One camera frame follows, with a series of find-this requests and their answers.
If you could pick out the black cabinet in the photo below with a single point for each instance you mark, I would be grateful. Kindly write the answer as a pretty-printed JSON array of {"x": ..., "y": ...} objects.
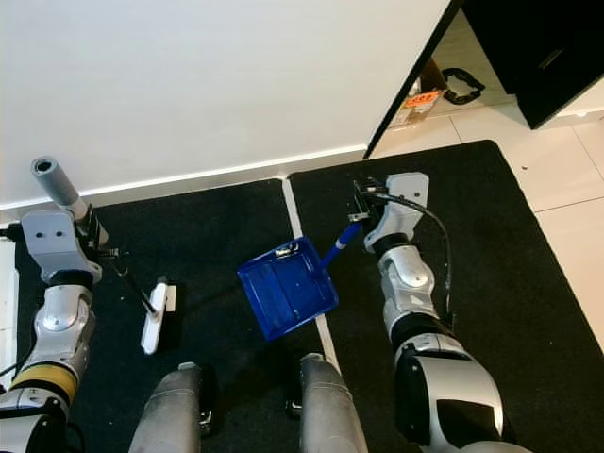
[{"x": 547, "y": 47}]

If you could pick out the silver left robot leg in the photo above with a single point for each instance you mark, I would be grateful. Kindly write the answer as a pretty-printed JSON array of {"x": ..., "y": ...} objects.
[{"x": 179, "y": 411}]

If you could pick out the black floor mat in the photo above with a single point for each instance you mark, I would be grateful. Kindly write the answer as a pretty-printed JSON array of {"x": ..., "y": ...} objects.
[
  {"x": 528, "y": 283},
  {"x": 217, "y": 226}
]

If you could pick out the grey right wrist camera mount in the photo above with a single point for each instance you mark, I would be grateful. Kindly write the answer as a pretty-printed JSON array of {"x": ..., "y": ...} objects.
[{"x": 408, "y": 203}]

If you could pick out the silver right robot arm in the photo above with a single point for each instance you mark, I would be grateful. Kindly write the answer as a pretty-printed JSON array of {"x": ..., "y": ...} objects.
[{"x": 411, "y": 274}]

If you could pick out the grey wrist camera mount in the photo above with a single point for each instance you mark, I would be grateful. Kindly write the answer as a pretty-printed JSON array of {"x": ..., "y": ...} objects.
[
  {"x": 49, "y": 236},
  {"x": 408, "y": 203}
]

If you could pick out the silver right robot leg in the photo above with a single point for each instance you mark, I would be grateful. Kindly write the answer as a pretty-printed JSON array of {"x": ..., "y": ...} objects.
[{"x": 330, "y": 406}]

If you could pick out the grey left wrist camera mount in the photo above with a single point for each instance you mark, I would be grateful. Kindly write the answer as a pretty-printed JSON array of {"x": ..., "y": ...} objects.
[{"x": 49, "y": 236}]

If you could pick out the cardboard box of clutter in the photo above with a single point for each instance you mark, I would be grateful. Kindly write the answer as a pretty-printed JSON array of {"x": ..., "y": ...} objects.
[{"x": 420, "y": 99}]

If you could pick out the silver robot leg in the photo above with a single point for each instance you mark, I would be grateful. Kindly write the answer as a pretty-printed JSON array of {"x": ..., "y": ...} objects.
[
  {"x": 179, "y": 411},
  {"x": 330, "y": 406}
]

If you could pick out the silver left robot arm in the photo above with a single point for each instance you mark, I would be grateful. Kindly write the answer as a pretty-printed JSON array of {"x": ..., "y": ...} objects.
[{"x": 61, "y": 316}]

